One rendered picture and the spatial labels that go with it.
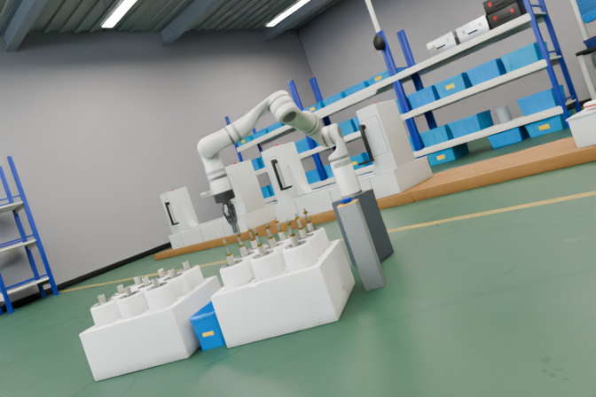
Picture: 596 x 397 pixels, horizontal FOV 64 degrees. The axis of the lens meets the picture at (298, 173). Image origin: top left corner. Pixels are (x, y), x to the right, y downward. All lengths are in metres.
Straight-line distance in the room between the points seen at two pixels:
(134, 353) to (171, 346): 0.15
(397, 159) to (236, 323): 2.48
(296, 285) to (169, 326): 0.48
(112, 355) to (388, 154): 2.59
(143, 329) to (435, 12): 9.45
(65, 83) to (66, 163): 1.34
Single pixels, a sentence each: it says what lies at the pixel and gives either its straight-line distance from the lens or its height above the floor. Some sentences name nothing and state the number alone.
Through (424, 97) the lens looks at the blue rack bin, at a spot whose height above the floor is 0.88.
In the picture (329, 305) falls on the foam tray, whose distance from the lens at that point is 1.53.
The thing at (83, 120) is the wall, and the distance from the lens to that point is 8.61.
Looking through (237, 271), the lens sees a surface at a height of 0.23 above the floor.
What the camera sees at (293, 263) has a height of 0.20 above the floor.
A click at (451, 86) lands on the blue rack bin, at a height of 0.89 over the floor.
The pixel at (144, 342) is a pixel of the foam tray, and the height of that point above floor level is 0.09.
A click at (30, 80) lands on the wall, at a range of 8.60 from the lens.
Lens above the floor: 0.46
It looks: level
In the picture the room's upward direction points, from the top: 19 degrees counter-clockwise
